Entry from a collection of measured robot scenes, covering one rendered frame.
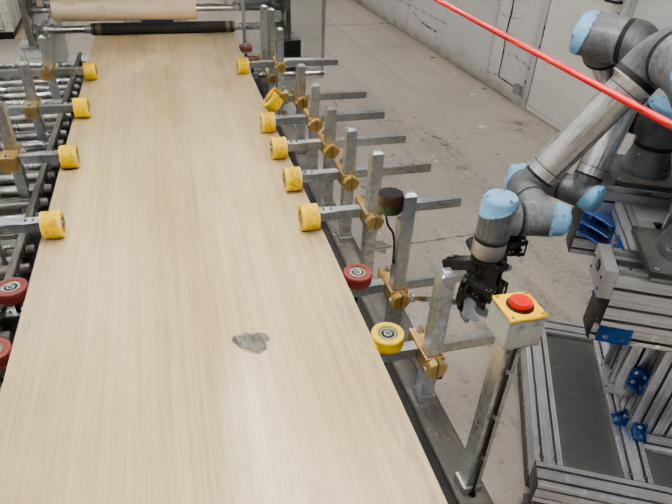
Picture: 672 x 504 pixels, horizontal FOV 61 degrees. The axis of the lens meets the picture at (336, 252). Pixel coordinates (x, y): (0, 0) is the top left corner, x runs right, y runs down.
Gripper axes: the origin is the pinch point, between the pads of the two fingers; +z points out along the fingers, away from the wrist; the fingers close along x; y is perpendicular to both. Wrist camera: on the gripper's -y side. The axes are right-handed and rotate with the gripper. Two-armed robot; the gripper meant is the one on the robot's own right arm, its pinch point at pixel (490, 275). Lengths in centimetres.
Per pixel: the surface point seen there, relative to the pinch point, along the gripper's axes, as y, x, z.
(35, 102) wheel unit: -139, 127, -14
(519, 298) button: -32, -55, -41
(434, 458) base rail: -36, -46, 14
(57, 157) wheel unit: -126, 78, -12
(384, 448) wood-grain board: -53, -55, -7
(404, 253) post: -31.5, -5.8, -16.5
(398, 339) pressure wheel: -40.4, -27.8, -8.1
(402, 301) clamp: -31.5, -8.5, -2.5
